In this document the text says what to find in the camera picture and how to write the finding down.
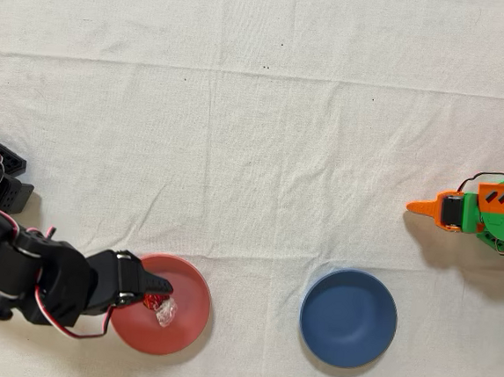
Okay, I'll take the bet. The blue bowl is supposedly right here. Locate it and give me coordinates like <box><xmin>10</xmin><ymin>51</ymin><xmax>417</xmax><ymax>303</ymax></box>
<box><xmin>294</xmin><ymin>264</ymin><xmax>403</xmax><ymax>373</ymax></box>

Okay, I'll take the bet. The red bowl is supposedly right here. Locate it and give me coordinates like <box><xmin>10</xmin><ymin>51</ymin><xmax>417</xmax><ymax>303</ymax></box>
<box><xmin>105</xmin><ymin>249</ymin><xmax>216</xmax><ymax>361</ymax></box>

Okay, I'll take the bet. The thin servo cable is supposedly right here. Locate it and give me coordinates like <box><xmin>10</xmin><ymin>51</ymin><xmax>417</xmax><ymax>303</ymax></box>
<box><xmin>457</xmin><ymin>169</ymin><xmax>504</xmax><ymax>200</ymax></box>

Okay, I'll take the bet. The red candy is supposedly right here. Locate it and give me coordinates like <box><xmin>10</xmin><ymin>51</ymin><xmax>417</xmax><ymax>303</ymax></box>
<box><xmin>140</xmin><ymin>292</ymin><xmax>181</xmax><ymax>330</ymax></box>

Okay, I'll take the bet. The white tablecloth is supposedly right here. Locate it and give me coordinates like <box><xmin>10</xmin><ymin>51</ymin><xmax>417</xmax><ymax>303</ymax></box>
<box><xmin>0</xmin><ymin>0</ymin><xmax>504</xmax><ymax>377</ymax></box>

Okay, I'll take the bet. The red white black servo cable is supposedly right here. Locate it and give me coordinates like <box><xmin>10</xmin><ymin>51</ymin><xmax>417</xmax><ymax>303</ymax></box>
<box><xmin>30</xmin><ymin>283</ymin><xmax>117</xmax><ymax>343</ymax></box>

